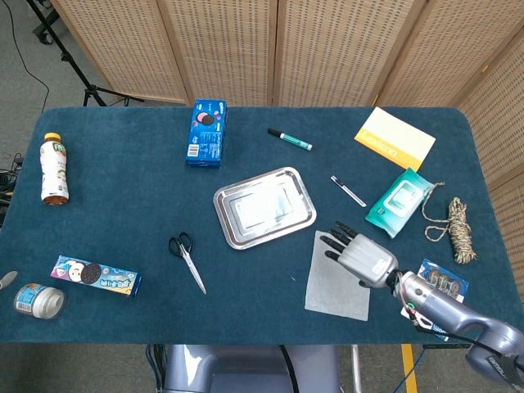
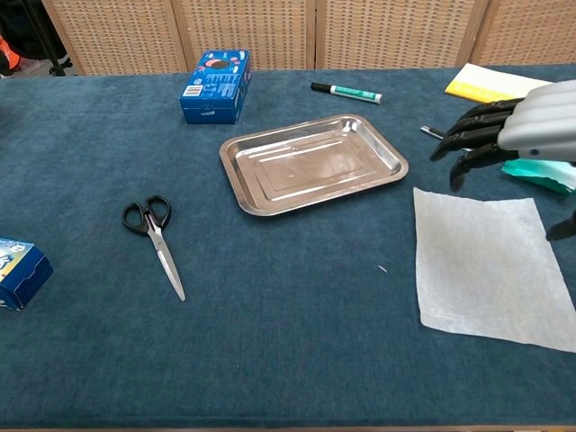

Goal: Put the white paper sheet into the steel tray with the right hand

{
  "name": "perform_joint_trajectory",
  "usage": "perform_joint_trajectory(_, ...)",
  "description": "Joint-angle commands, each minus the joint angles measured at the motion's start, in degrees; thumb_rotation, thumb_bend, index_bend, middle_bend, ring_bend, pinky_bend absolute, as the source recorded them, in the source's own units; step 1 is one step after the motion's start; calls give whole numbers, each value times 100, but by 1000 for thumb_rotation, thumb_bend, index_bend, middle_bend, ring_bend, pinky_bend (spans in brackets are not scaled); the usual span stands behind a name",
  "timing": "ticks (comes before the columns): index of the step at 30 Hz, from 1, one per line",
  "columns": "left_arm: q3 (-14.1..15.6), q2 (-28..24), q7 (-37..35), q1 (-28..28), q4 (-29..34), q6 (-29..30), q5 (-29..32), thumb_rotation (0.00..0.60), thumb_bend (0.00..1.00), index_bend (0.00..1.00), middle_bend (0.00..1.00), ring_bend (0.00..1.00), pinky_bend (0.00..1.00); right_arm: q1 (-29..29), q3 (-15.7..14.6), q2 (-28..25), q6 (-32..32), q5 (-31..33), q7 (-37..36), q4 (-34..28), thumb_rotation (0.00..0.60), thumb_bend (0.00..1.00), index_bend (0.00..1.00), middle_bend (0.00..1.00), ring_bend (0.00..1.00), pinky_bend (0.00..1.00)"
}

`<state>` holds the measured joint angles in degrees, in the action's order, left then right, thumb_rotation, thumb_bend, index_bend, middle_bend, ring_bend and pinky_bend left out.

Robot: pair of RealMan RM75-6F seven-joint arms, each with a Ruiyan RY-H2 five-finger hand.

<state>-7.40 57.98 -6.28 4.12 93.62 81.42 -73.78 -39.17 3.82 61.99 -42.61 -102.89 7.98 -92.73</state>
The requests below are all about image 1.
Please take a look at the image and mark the dark teal table cloth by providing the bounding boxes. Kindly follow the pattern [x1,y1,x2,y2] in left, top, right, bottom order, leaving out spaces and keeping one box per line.
[0,106,524,346]

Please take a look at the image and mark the yellow capped drink bottle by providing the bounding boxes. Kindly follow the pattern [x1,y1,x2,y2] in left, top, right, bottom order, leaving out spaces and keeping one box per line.
[39,132,70,206]

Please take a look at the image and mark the black cable bundle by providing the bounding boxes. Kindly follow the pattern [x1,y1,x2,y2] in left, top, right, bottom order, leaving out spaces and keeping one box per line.
[0,152,24,230]

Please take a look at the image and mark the yellow white book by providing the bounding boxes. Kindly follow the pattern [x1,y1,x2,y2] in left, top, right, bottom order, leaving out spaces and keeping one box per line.
[354,106,436,173]

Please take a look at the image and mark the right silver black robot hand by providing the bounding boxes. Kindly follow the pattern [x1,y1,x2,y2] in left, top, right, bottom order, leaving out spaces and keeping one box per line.
[319,220,400,289]

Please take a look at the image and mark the blue Oreo cookie box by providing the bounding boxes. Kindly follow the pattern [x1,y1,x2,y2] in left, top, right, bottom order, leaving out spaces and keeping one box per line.
[184,98,228,169]

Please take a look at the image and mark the black floor cable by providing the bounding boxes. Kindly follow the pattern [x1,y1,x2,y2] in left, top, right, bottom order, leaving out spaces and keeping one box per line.
[5,0,51,114]

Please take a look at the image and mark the green capped marker pen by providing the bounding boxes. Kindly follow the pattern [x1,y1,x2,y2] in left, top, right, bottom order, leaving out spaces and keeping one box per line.
[267,128,314,151]

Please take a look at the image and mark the clear jar with blue label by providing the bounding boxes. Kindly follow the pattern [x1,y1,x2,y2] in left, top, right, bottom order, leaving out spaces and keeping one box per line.
[13,282,66,320]

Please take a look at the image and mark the teal wet wipes pack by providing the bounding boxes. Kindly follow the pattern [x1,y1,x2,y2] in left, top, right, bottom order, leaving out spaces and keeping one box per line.
[364,167,434,239]

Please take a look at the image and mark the black tripod stand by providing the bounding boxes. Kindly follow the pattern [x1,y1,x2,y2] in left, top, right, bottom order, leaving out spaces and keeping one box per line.
[26,0,145,108]

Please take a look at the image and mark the blue blister battery pack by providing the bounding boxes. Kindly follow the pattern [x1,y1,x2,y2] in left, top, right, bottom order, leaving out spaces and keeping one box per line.
[400,258,470,343]

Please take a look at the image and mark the beige twine bundle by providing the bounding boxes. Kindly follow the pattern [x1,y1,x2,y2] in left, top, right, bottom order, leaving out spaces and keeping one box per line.
[421,182,478,264]

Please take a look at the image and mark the white paper sheet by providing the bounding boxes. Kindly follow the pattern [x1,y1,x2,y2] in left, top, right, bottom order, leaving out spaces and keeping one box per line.
[304,230,372,322]

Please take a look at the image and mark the black handled scissors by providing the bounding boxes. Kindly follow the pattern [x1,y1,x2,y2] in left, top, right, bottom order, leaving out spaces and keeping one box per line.
[168,232,208,296]

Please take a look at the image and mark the blue-grey robot torso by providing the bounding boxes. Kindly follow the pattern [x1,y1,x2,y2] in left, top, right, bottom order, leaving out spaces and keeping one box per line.
[162,344,341,393]

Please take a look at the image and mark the long colourful cookie box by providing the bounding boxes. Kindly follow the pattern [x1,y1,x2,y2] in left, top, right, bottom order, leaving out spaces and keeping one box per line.
[50,255,143,297]

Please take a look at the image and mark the black silver pen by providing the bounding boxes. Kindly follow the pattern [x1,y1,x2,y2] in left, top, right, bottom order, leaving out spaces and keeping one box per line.
[330,175,368,208]

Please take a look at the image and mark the silver-white metal tray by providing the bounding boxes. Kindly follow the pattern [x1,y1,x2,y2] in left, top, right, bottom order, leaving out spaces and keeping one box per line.
[212,166,318,251]

